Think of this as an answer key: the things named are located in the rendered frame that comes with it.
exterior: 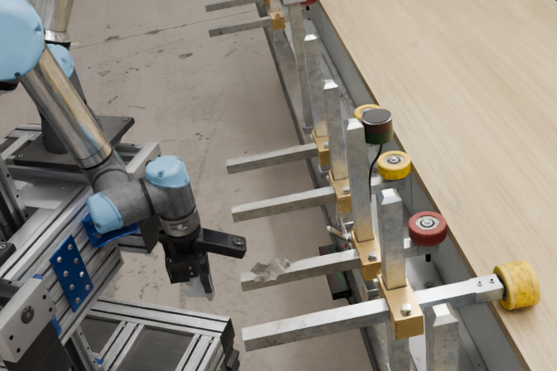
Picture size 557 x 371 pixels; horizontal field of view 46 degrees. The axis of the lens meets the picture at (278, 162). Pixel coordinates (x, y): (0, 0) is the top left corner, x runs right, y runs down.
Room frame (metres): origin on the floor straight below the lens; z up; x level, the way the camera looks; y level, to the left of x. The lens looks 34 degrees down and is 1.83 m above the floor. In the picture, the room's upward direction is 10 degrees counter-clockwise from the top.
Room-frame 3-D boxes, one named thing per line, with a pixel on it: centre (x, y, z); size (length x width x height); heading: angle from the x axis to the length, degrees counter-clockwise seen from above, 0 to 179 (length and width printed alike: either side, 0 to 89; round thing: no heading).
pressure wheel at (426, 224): (1.06, -0.29, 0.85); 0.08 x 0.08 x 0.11
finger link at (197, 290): (1.02, 0.21, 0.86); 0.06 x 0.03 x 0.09; 92
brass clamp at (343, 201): (1.32, -0.15, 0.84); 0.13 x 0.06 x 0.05; 2
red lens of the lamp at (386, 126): (1.09, -0.20, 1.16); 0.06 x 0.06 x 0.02
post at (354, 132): (1.09, -0.16, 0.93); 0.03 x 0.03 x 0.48; 2
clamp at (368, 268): (1.07, -0.16, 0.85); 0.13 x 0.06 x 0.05; 2
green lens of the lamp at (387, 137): (1.09, -0.20, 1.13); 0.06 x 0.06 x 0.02
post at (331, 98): (1.34, -0.15, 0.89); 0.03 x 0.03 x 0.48; 2
